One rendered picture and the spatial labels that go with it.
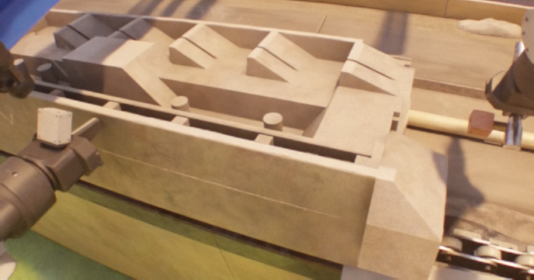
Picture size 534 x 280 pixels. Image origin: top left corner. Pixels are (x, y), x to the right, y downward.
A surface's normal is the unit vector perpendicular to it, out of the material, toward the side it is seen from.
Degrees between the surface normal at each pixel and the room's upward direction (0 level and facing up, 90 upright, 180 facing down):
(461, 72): 0
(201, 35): 31
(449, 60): 0
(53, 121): 50
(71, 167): 90
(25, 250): 0
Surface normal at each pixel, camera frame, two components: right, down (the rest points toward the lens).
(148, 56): 0.61, -0.42
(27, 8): 0.92, 0.19
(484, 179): -0.11, -0.67
